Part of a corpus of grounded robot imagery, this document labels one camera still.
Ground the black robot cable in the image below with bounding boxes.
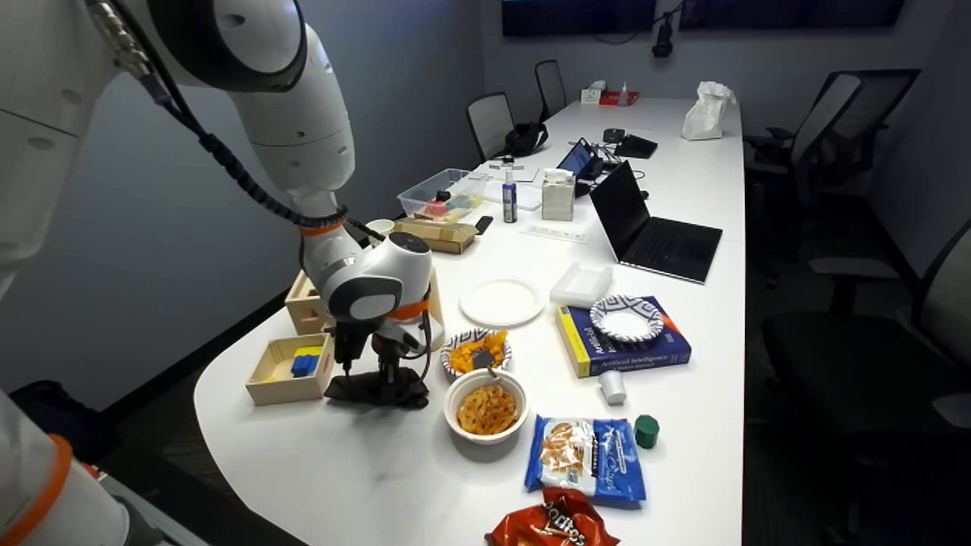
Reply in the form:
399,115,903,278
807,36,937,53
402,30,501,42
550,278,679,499
85,0,448,366

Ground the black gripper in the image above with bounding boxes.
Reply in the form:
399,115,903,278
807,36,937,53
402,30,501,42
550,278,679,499
371,334,432,394

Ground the patterned bowl with orange chips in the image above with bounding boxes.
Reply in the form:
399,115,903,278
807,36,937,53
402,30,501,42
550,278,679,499
441,328,516,382

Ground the small green cap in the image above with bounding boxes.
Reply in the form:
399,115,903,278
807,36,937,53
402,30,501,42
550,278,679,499
630,414,661,453

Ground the small white container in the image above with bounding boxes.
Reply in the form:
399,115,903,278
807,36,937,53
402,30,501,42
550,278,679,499
596,366,630,410

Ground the tan cardboard box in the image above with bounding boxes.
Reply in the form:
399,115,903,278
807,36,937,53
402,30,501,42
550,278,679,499
392,216,480,254

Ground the black device with cables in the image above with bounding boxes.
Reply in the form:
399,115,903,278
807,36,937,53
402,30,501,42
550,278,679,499
601,129,661,160

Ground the white bowl with noodles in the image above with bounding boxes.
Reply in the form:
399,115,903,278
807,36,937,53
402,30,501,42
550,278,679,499
442,366,532,449

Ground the black towel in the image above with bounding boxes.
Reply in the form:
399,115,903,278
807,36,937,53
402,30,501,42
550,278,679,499
322,363,434,414

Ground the blue snack bag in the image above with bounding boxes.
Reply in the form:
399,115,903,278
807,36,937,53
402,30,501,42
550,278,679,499
522,414,648,509

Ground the wooden shape sorter cube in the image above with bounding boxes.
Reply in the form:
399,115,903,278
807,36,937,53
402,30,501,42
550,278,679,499
283,271,334,338

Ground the black open laptop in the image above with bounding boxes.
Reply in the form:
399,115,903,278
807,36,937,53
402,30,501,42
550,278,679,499
587,159,724,286

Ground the white napkin stack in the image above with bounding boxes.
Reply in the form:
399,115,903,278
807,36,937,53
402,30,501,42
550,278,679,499
546,262,617,311

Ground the black mesh office chair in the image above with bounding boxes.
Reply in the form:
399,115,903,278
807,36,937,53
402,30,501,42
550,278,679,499
742,66,921,208

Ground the white paper plate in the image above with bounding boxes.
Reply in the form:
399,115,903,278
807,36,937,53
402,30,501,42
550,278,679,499
456,277,550,334

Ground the blue and white can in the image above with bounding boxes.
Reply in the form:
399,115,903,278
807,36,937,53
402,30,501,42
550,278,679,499
501,166,522,227

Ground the wooden tray box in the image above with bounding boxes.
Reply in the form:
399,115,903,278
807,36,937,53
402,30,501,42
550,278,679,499
241,334,340,410

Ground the wall screen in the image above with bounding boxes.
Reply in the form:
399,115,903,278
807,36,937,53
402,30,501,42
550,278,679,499
501,0,906,42

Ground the red chip bag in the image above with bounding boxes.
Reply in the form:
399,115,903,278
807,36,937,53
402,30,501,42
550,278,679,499
481,483,621,546

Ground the blue tablet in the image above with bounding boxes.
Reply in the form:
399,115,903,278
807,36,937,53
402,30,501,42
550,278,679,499
555,138,608,181

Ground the dark office chair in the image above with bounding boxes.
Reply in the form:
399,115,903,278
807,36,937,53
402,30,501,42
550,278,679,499
532,58,570,123

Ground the black bag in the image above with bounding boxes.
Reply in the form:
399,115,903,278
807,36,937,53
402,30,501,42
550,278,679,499
501,123,552,159

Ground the clear plastic container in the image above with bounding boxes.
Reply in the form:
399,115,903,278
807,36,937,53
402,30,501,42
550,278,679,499
395,164,489,224

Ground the blue patterned paper bowl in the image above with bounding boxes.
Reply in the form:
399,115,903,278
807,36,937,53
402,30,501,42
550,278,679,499
587,294,667,345

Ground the grey office chair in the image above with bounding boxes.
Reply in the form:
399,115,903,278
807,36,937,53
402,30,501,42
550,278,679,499
463,91,519,164

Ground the large black office chair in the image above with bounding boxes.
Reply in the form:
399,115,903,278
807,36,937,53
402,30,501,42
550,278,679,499
757,216,971,546

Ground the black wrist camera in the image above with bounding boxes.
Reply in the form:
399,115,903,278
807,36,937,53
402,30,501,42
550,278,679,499
328,318,372,374

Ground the blue book with yellow spine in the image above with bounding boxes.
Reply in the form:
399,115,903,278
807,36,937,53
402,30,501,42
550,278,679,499
552,294,696,382

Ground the hanging black webcam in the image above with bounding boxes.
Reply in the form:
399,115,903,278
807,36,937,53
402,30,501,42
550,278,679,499
648,0,684,60

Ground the white carton box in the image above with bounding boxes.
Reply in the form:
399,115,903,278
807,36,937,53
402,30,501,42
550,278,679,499
536,166,577,224

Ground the white plastic bag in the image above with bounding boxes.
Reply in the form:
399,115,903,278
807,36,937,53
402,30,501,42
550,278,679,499
679,78,741,142

